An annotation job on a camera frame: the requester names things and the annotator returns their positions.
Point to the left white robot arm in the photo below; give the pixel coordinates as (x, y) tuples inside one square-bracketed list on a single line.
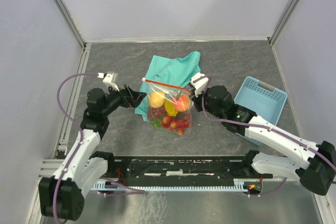
[(62, 195)]

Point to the fake green grapes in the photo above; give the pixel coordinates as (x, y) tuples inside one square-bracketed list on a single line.
[(157, 123)]

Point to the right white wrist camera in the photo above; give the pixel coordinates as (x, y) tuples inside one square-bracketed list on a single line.
[(199, 82)]

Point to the clear zip top bag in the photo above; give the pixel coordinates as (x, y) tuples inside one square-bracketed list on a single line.
[(170, 92)]

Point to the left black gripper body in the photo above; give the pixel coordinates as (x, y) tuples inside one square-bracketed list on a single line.
[(114, 100)]

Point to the light blue cable duct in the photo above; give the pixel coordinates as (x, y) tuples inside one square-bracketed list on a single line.
[(105, 185)]

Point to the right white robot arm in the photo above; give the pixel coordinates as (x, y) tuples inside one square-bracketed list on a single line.
[(308, 162)]

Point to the fake strawberries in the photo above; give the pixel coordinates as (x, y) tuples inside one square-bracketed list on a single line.
[(178, 124)]

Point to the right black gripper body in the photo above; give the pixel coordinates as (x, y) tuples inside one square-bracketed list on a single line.
[(215, 112)]

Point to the yellow fake lemon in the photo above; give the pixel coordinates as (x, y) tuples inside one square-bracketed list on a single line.
[(156, 99)]

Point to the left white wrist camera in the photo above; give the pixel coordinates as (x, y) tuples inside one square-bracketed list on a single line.
[(109, 79)]

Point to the light blue plastic basket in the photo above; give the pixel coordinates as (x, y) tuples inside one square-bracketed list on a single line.
[(262, 98)]

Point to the yellow fake starfruit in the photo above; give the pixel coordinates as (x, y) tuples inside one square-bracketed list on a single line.
[(170, 109)]

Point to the fake purple grapes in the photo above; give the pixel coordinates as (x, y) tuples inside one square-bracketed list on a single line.
[(155, 113)]

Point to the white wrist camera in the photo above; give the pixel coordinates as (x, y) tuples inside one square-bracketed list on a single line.
[(109, 79), (199, 82)]

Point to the teal t-shirt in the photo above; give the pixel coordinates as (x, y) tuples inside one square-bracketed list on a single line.
[(176, 72)]

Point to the fake peach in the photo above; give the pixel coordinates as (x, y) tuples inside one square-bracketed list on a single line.
[(181, 103)]

